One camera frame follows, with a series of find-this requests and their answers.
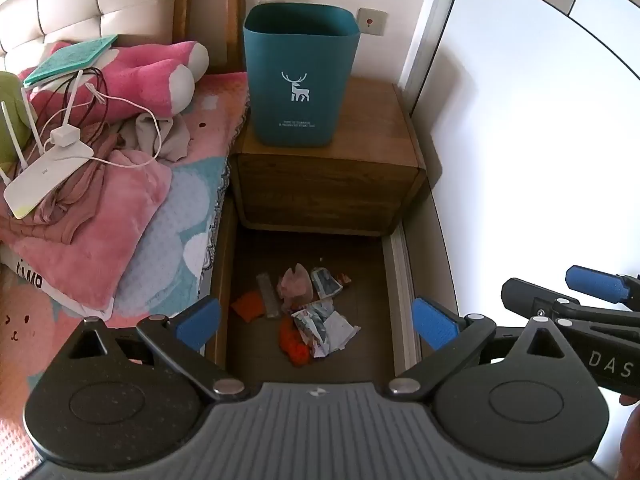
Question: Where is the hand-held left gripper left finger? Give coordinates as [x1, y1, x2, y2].
[59, 297, 249, 402]

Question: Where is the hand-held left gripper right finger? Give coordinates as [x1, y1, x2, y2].
[385, 297, 581, 402]

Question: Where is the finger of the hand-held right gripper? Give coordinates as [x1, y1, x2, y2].
[501, 278, 640, 333]
[566, 265, 640, 311]

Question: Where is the orange packet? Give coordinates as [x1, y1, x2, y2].
[231, 292, 266, 320]

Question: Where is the brown stick wrapper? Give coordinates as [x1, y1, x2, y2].
[256, 274, 281, 318]

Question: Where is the orange wrapper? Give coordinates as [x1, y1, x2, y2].
[278, 317, 313, 367]

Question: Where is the white printed wrapper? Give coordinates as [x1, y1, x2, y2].
[291, 302, 361, 358]

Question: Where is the teal bin with deer print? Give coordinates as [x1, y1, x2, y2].
[243, 2, 361, 148]

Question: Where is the aluminium door track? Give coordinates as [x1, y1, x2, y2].
[382, 225, 422, 377]

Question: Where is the pink fleece blanket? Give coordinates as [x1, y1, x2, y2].
[0, 150, 173, 321]

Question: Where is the wooden nightstand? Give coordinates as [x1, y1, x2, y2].
[229, 76, 430, 237]

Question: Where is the white wardrobe sliding door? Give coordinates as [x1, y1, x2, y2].
[397, 0, 640, 386]

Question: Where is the white router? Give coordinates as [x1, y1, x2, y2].
[0, 67, 96, 220]

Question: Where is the white power adapter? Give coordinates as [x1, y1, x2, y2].
[49, 126, 81, 147]

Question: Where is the pink and white plush toy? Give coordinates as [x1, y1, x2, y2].
[22, 40, 210, 121]

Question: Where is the green plush toy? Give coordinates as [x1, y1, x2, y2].
[0, 71, 32, 171]

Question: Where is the teal number puzzle board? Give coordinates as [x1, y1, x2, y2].
[22, 35, 119, 87]

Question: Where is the beige padded headboard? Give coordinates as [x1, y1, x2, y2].
[0, 0, 181, 68]

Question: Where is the wooden bed side rail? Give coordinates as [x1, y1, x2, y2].
[205, 195, 242, 367]

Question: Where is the white cable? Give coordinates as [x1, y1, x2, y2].
[40, 85, 163, 166]

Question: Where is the black cable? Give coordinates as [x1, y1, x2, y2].
[32, 66, 108, 131]

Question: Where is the wall switch with red dot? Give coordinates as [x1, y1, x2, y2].
[356, 7, 388, 37]

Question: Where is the wooden headboard frame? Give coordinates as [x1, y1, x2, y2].
[175, 0, 248, 76]

